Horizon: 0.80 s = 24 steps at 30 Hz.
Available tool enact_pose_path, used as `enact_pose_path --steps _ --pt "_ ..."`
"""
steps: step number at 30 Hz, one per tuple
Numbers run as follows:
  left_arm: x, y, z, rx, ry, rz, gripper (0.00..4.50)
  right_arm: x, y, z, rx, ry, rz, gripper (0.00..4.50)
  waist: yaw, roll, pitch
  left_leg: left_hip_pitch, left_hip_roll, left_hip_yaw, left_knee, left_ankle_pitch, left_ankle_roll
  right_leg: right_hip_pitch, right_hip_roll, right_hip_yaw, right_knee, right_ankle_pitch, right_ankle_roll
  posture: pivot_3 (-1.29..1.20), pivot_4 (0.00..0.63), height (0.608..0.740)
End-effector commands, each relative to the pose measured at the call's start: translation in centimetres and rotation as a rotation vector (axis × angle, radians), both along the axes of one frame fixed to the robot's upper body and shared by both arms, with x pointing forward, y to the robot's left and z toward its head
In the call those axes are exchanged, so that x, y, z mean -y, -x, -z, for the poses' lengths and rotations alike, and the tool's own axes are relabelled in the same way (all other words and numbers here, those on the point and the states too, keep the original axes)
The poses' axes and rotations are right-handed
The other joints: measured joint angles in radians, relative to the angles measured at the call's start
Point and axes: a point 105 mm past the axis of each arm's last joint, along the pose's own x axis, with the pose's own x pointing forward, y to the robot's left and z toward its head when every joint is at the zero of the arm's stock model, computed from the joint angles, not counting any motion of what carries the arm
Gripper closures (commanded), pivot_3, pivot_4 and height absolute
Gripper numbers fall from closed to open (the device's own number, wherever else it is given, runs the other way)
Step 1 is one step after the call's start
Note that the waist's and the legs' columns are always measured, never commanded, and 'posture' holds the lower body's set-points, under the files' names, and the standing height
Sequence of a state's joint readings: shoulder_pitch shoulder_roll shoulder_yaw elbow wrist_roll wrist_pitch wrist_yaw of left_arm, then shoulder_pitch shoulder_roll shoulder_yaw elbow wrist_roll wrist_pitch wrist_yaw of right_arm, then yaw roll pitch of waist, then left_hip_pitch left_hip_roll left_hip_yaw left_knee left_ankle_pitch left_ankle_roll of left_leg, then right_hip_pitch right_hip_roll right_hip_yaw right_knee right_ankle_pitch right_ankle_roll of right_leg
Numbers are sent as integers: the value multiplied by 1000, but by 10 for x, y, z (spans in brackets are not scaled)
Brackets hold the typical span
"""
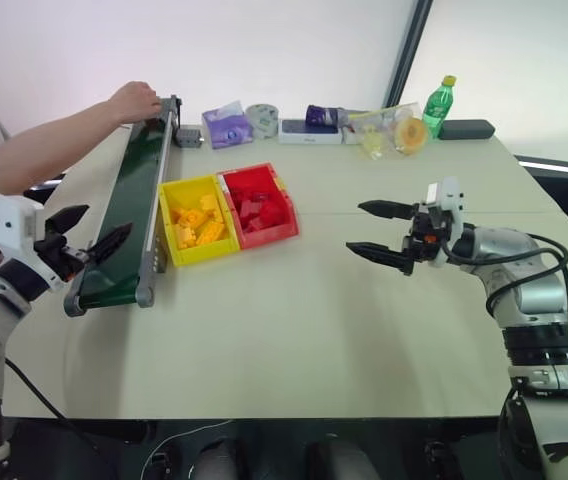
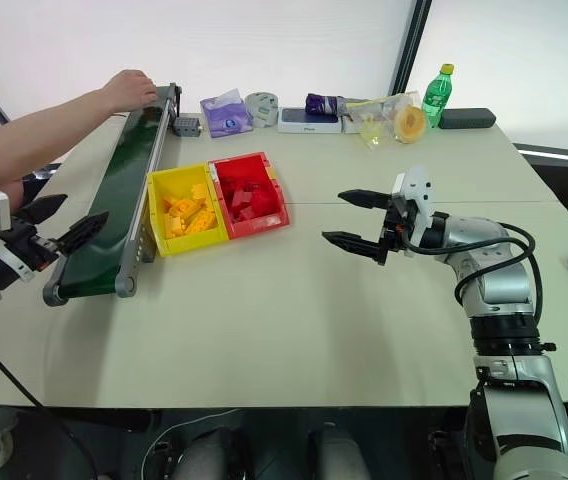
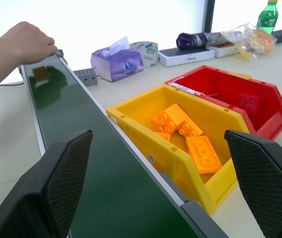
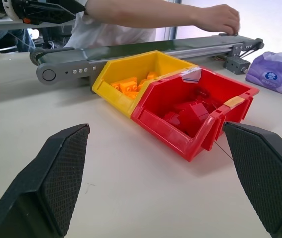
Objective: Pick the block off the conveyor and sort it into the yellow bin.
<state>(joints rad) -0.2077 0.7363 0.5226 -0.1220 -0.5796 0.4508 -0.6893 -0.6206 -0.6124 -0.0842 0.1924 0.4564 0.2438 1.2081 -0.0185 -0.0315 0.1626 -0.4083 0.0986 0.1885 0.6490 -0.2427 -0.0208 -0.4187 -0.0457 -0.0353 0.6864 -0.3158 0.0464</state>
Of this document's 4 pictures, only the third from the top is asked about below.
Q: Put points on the white iPhone box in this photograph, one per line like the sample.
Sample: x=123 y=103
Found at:
x=187 y=55

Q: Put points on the black window frame post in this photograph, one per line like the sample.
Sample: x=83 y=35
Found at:
x=209 y=16

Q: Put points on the person's bare hand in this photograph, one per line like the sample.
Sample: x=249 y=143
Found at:
x=29 y=42

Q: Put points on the orange toy brick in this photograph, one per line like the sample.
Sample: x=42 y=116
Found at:
x=164 y=135
x=169 y=119
x=203 y=155
x=189 y=129

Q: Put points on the yellow plastic bin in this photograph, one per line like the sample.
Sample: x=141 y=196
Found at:
x=180 y=146

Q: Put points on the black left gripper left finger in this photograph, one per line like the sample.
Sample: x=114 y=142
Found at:
x=56 y=183

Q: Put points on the folded dark umbrella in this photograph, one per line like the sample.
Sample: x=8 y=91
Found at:
x=200 y=39

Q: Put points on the clear plastic bag with snacks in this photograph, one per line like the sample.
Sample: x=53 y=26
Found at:
x=252 y=41

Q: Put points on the red plastic bin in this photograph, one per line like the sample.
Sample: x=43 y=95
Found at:
x=242 y=99

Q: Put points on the red toy brick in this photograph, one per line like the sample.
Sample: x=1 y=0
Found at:
x=251 y=102

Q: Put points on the clear tape roll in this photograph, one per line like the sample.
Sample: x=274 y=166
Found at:
x=147 y=53

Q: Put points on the green soda bottle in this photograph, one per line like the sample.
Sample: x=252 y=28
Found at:
x=267 y=17

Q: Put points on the green conveyor belt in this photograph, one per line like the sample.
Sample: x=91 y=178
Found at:
x=101 y=158

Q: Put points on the purple tissue pack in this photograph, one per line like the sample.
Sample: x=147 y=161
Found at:
x=117 y=60

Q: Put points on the grey perforated metal block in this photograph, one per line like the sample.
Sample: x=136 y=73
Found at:
x=86 y=77

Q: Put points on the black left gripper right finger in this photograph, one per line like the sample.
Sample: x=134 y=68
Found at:
x=262 y=178

